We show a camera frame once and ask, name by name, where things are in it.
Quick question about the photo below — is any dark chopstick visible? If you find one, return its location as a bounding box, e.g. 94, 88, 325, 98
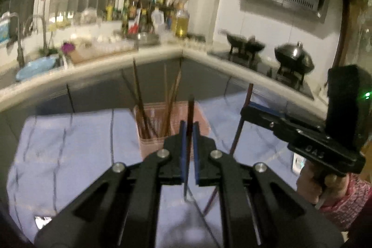
184, 95, 195, 203
133, 58, 151, 139
122, 71, 146, 134

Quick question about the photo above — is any large cooking oil bottle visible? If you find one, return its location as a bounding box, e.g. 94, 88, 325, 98
175, 2, 190, 38

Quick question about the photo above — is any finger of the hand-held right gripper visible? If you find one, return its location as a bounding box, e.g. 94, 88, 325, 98
241, 106, 297, 139
249, 102, 289, 119

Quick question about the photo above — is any blue checkered cloth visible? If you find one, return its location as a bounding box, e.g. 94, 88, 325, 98
7, 95, 309, 248

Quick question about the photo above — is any row of condiment bottles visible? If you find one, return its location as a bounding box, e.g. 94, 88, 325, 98
105, 0, 152, 35

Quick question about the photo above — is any white plastic jug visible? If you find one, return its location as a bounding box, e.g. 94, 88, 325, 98
151, 8, 165, 32

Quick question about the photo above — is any white blue water purifier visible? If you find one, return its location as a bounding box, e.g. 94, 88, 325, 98
0, 14, 13, 43

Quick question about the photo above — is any gooseneck metal faucet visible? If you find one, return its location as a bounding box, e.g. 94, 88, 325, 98
25, 15, 50, 54

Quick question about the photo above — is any grey kitchen counter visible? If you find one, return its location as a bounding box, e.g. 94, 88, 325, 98
0, 45, 329, 132

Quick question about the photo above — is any long wooden cutting board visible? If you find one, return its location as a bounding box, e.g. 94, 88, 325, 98
70, 42, 138, 64

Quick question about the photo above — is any pink plastic utensil basket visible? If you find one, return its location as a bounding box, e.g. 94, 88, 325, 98
133, 101, 211, 160

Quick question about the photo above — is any angular metal faucet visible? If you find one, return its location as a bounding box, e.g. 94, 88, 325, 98
6, 13, 27, 68

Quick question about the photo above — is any reddish brown chopstick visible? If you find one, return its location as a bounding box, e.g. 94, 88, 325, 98
203, 83, 254, 216

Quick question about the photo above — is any black gas stove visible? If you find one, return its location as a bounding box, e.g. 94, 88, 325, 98
208, 47, 316, 100

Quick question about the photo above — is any black pot with lid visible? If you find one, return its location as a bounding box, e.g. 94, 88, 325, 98
274, 42, 315, 74

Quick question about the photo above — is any blue plastic basin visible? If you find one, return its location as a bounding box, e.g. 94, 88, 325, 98
15, 55, 60, 81

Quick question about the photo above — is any brown wooden chopstick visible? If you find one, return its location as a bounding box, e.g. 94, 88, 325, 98
163, 63, 169, 135
167, 58, 183, 121
163, 69, 183, 135

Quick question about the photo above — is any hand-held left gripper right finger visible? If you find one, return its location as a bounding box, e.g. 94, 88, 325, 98
192, 121, 345, 248

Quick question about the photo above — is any person's right hand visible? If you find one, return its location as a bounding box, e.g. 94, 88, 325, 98
296, 162, 348, 206

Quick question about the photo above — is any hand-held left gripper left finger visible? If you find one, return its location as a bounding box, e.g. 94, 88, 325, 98
34, 120, 188, 248

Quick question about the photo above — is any black wok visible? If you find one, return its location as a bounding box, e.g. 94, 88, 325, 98
219, 30, 266, 54

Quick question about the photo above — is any purple vegetable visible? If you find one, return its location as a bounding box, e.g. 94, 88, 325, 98
60, 43, 76, 56

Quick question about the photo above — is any metal basin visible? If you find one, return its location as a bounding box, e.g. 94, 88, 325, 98
135, 32, 160, 45

